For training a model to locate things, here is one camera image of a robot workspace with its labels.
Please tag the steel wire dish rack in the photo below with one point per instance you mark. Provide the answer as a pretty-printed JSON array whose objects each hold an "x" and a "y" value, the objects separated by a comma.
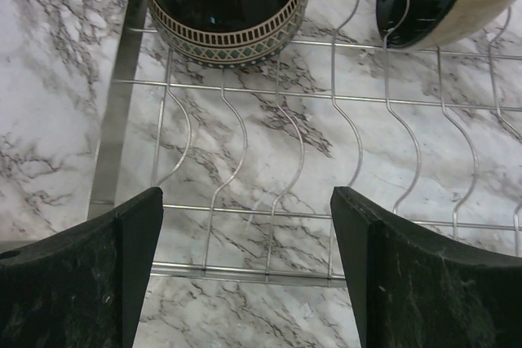
[{"x": 247, "y": 160}]

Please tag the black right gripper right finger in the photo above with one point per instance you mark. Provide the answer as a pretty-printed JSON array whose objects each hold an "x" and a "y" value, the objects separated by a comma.
[{"x": 412, "y": 287}]

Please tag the dark patterned cream-inside bowl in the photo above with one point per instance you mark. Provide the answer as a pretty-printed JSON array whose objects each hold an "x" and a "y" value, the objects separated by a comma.
[{"x": 227, "y": 33}]

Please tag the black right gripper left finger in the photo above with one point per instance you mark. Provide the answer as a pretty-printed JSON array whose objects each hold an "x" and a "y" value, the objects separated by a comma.
[{"x": 84, "y": 286}]

